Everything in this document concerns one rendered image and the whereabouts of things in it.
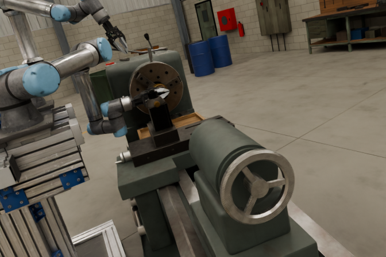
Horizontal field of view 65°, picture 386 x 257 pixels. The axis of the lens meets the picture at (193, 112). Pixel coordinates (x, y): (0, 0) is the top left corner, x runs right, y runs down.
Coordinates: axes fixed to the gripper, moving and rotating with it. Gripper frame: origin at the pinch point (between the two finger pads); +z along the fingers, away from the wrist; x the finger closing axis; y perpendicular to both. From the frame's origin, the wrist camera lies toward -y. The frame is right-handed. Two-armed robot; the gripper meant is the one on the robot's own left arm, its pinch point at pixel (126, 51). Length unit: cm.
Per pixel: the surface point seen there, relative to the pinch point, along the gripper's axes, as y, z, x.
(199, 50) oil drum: -613, 130, 177
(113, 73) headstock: -16.5, 7.2, -13.3
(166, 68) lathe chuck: -0.4, 20.8, 13.9
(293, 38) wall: -622, 259, 437
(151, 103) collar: 58, 19, -5
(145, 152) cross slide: 64, 32, -18
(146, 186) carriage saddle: 75, 39, -24
